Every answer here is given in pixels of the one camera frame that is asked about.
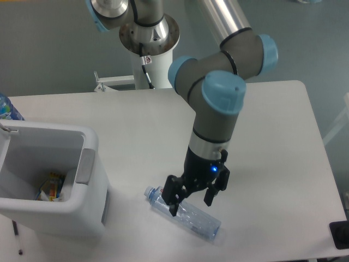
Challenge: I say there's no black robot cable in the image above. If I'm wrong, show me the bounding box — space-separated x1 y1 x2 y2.
137 42 155 90

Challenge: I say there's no white trash can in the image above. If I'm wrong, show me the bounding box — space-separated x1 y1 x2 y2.
1 120 109 236

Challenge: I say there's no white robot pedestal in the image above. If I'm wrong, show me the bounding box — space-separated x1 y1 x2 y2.
93 15 180 93

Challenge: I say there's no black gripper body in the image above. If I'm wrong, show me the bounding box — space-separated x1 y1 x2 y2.
181 148 228 194

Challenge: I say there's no black pen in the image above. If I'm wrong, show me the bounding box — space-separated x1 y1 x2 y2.
12 221 23 256

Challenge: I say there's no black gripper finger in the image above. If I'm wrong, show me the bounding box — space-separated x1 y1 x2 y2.
162 175 187 217
204 165 230 206

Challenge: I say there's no blue labelled bottle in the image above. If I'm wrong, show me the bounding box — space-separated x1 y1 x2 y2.
1 93 25 121

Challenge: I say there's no black device at edge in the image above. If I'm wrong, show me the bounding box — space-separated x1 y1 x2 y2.
329 221 348 250

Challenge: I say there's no clear plastic water bottle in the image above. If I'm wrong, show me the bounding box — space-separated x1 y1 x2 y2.
144 186 221 242

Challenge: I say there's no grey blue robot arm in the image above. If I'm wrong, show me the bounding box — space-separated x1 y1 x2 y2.
86 1 278 215

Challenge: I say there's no colourful snack wrapper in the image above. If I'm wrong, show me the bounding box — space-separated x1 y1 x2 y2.
34 172 65 201

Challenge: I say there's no clear plastic bag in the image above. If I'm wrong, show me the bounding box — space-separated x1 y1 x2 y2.
53 169 76 202

